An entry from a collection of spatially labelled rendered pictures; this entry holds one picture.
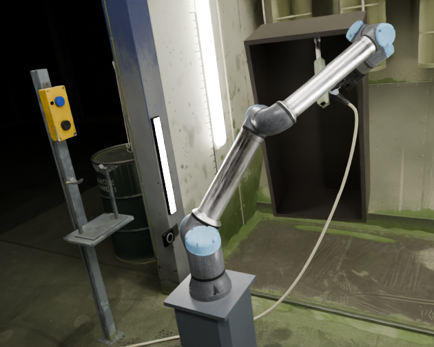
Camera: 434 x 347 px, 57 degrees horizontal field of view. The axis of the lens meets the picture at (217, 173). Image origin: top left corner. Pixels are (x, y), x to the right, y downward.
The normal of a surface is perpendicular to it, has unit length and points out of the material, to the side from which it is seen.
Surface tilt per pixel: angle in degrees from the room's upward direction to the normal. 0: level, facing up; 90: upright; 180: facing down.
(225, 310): 0
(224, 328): 90
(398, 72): 90
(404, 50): 90
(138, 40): 90
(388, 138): 57
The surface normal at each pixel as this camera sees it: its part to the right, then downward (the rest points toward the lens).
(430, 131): -0.48, -0.22
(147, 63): 0.87, 0.06
